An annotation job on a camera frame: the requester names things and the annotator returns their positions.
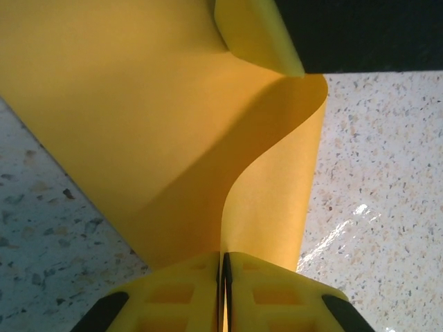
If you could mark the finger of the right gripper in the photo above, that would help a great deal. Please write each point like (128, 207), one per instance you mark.
(256, 34)

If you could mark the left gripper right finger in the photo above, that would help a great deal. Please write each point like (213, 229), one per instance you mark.
(277, 304)

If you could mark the yellow square paper sheet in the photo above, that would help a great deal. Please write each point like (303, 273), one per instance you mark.
(121, 121)

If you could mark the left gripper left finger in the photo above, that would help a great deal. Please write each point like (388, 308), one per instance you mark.
(166, 301)

